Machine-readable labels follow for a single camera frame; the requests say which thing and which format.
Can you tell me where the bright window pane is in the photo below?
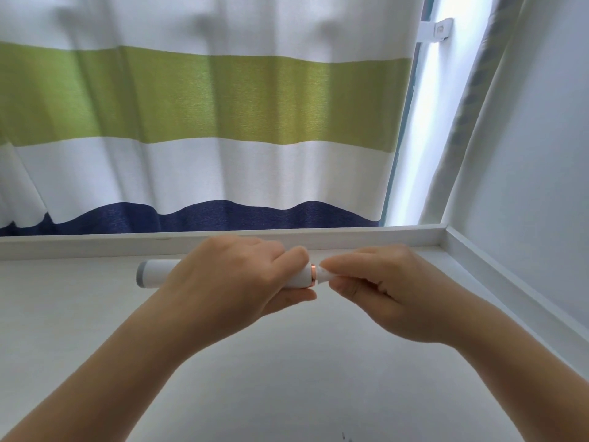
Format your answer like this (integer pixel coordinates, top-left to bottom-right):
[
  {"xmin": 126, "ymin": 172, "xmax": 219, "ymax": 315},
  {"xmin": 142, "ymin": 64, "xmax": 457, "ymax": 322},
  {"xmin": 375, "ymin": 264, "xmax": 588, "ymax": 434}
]
[{"xmin": 384, "ymin": 0, "xmax": 496, "ymax": 227}]

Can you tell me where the white green blue striped curtain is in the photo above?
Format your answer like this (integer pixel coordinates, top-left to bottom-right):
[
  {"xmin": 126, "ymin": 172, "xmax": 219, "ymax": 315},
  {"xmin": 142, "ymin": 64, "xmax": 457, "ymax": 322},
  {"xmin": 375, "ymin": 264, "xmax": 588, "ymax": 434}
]
[{"xmin": 0, "ymin": 0, "xmax": 426, "ymax": 238}]

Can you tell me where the person's right forearm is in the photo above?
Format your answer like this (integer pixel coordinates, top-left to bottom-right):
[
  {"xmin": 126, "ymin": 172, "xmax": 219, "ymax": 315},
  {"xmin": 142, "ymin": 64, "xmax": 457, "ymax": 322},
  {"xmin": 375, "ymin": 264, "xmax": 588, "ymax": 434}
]
[{"xmin": 441, "ymin": 294, "xmax": 589, "ymax": 442}]

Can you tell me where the white window bracket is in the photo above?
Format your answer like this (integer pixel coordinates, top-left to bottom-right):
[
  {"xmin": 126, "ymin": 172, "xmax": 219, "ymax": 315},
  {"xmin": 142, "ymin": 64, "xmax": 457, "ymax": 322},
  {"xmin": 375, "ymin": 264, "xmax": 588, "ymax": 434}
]
[{"xmin": 417, "ymin": 17, "xmax": 454, "ymax": 43}]

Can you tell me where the white electric toothbrush handle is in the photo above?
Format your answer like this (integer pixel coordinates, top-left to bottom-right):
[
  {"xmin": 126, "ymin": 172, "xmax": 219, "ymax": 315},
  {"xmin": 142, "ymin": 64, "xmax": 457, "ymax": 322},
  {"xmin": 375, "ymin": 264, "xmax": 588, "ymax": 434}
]
[{"xmin": 136, "ymin": 258, "xmax": 318, "ymax": 290}]

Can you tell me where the person's right hand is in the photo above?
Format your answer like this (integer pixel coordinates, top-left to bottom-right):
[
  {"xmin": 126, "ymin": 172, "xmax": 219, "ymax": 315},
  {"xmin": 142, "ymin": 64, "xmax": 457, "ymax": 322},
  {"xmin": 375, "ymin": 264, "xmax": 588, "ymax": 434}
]
[{"xmin": 320, "ymin": 243, "xmax": 470, "ymax": 344}]

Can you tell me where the person's left forearm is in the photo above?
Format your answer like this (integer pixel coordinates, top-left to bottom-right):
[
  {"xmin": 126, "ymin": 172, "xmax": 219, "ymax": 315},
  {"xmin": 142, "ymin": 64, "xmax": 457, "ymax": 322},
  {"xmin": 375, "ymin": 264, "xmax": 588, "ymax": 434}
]
[{"xmin": 0, "ymin": 289, "xmax": 203, "ymax": 442}]

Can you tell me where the person's left hand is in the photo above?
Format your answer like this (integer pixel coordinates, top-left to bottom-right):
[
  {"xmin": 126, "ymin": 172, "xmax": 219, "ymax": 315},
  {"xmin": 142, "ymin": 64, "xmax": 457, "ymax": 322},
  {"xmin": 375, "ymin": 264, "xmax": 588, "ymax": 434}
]
[{"xmin": 156, "ymin": 234, "xmax": 318, "ymax": 360}]

